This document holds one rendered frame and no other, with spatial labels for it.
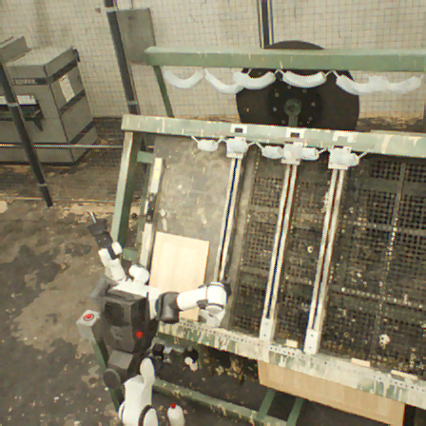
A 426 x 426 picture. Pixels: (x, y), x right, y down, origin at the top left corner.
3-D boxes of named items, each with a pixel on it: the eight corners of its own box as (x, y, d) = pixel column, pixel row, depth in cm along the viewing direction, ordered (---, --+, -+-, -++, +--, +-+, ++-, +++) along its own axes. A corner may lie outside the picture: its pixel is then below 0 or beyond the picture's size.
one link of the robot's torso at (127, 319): (141, 366, 255) (143, 299, 247) (87, 348, 270) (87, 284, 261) (172, 342, 281) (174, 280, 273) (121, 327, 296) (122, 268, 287)
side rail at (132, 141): (110, 295, 347) (101, 296, 337) (134, 133, 343) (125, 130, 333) (118, 297, 345) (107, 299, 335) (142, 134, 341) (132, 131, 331)
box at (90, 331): (83, 341, 328) (75, 321, 318) (94, 328, 336) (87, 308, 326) (98, 346, 323) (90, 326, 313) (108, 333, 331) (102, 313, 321)
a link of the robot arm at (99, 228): (87, 222, 292) (95, 240, 297) (84, 228, 283) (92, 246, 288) (106, 214, 292) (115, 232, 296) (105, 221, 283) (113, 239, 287)
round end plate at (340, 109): (239, 159, 356) (226, 43, 311) (242, 155, 360) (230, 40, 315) (355, 172, 322) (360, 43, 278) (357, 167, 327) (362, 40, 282)
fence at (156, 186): (136, 303, 331) (133, 304, 328) (158, 158, 328) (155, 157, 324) (143, 305, 329) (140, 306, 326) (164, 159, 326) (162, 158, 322)
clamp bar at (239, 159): (208, 322, 309) (189, 328, 287) (238, 127, 305) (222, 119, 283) (222, 326, 305) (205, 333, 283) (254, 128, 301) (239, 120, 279)
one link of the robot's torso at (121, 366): (121, 394, 262) (121, 361, 258) (100, 386, 268) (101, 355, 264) (151, 369, 287) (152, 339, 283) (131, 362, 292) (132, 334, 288)
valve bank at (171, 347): (125, 364, 331) (118, 338, 318) (138, 348, 341) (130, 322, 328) (194, 386, 310) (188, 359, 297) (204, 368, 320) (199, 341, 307)
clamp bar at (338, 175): (303, 348, 284) (291, 357, 263) (338, 135, 280) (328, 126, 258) (321, 353, 280) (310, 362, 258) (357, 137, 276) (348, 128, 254)
